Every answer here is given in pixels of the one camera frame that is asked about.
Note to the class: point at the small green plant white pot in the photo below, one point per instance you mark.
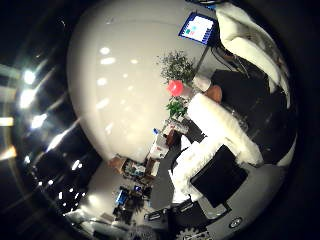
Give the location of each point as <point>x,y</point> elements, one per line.
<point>176,108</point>

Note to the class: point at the clear spray bottle red trigger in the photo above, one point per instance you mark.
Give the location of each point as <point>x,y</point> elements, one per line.
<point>176,88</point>

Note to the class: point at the round wooden board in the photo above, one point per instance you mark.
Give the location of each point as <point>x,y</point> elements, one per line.
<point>215,93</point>

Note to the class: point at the cluttered storage shelf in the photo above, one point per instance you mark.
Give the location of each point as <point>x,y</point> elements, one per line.
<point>135,170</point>

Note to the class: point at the computer monitor white screen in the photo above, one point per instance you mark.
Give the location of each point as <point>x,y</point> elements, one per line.
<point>197,28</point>

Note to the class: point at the tall leafy plant white pot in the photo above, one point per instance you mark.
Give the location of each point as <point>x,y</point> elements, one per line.
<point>178,66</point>

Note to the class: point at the white cardboard box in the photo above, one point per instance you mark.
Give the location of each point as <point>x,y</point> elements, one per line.
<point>158,146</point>

